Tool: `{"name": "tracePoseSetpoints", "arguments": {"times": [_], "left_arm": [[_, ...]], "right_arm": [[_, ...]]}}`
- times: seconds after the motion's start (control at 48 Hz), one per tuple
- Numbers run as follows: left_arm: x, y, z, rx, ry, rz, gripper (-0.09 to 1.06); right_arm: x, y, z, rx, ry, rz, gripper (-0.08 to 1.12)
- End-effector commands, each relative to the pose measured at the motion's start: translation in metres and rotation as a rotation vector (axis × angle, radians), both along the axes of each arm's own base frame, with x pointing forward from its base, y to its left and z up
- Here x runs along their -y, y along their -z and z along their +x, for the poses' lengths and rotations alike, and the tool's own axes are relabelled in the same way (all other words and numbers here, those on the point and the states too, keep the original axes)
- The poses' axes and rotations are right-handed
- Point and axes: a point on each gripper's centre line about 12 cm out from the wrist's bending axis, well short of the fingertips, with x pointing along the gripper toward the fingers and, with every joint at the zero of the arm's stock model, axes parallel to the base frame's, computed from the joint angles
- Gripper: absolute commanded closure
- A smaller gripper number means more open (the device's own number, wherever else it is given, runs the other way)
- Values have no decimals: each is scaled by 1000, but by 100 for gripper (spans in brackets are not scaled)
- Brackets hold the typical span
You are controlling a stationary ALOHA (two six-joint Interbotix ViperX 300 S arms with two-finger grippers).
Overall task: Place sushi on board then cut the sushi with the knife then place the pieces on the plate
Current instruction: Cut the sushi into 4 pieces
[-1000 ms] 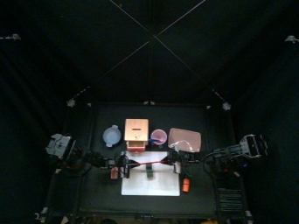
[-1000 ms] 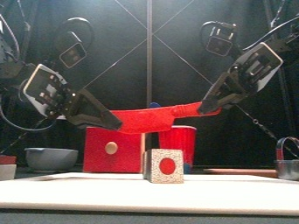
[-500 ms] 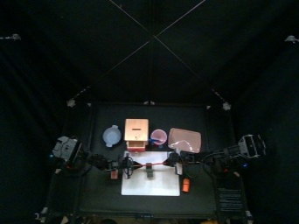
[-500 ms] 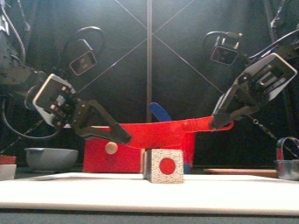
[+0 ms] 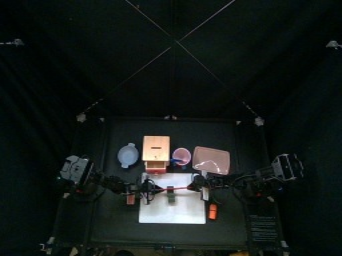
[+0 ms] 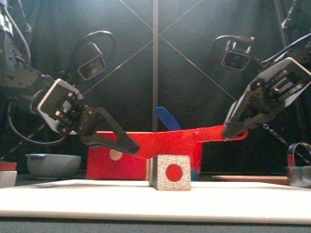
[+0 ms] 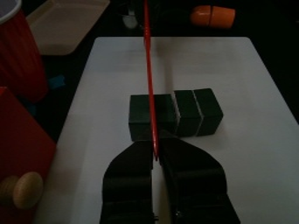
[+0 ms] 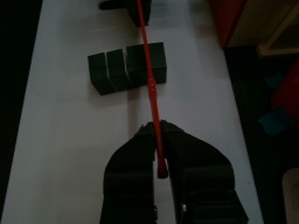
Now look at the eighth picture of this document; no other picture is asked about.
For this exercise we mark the red wooden box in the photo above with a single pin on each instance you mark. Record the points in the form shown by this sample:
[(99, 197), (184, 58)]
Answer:
[(232, 23)]

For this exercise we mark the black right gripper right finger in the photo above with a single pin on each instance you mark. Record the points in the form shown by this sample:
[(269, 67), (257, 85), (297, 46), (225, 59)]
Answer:
[(202, 186)]

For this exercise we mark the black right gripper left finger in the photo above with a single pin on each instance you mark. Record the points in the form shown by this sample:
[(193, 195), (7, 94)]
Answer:
[(129, 180)]

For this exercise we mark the white cutting board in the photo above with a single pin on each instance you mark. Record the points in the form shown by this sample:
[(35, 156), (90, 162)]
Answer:
[(70, 140)]

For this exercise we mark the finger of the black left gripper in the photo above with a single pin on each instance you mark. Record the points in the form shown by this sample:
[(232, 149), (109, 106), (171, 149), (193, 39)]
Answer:
[(113, 4), (133, 13)]

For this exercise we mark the blue tape piece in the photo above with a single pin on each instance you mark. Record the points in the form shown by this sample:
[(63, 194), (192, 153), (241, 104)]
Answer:
[(276, 122), (274, 80)]

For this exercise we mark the red plastic cup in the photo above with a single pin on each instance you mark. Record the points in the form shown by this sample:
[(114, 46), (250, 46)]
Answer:
[(290, 93)]

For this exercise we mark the dark green sushi slice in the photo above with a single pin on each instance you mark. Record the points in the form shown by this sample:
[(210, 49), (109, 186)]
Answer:
[(159, 64), (101, 75), (119, 70), (137, 67)]

